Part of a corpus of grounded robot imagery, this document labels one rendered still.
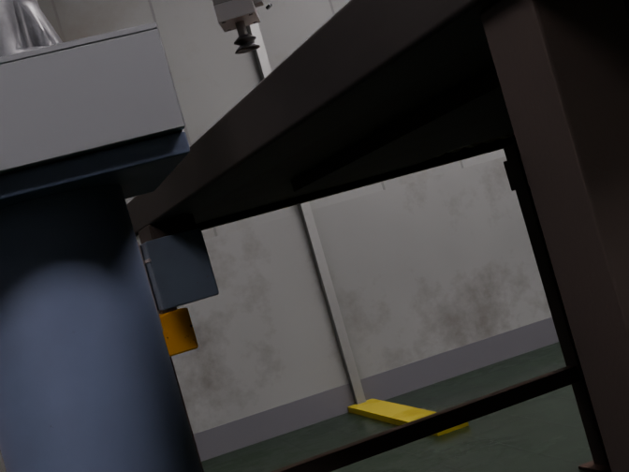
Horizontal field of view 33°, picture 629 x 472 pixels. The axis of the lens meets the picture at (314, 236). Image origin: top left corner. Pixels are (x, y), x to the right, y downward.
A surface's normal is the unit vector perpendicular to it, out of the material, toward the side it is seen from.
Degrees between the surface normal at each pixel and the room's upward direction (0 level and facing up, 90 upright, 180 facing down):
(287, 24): 90
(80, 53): 90
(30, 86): 90
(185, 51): 90
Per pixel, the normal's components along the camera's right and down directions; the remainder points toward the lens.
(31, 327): -0.11, 0.03
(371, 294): 0.26, -0.08
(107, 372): 0.47, -0.14
